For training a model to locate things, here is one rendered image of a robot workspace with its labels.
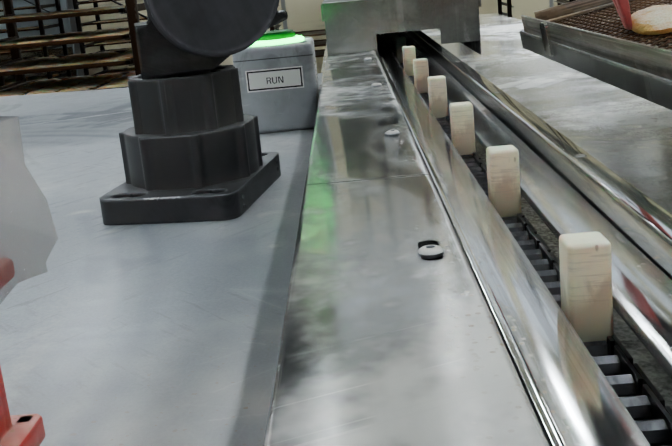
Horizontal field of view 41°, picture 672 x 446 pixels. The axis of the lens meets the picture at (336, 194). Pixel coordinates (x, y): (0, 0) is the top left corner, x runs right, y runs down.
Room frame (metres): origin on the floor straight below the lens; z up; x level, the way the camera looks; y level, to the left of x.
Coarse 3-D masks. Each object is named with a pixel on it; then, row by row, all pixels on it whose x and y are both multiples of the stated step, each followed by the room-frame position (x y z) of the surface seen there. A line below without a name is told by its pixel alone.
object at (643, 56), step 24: (576, 0) 0.82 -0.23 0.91; (600, 0) 0.81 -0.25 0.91; (648, 0) 0.78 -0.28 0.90; (528, 24) 0.79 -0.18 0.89; (552, 24) 0.70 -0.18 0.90; (576, 24) 0.75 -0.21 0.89; (600, 24) 0.71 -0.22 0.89; (576, 48) 0.64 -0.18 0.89; (600, 48) 0.57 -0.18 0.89; (624, 48) 0.52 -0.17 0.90; (648, 48) 0.48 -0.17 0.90
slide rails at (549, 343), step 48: (384, 48) 1.19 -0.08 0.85; (432, 144) 0.52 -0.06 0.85; (480, 144) 0.52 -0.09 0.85; (480, 192) 0.40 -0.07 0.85; (528, 192) 0.39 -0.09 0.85; (576, 192) 0.38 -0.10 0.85; (480, 240) 0.33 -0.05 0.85; (624, 240) 0.31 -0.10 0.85; (528, 288) 0.27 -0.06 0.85; (624, 288) 0.26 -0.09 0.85; (528, 336) 0.23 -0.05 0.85; (576, 336) 0.23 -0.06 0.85; (576, 384) 0.20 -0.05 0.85; (576, 432) 0.18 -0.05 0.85; (624, 432) 0.18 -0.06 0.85
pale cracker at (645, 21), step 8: (648, 8) 0.65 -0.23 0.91; (656, 8) 0.63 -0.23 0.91; (664, 8) 0.62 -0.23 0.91; (632, 16) 0.64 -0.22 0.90; (640, 16) 0.62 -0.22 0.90; (648, 16) 0.61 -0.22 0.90; (656, 16) 0.59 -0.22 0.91; (664, 16) 0.59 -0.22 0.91; (632, 24) 0.62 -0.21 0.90; (640, 24) 0.60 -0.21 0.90; (648, 24) 0.59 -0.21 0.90; (656, 24) 0.58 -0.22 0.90; (664, 24) 0.58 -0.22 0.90; (640, 32) 0.60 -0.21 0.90; (648, 32) 0.59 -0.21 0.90; (656, 32) 0.58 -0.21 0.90; (664, 32) 0.58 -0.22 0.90
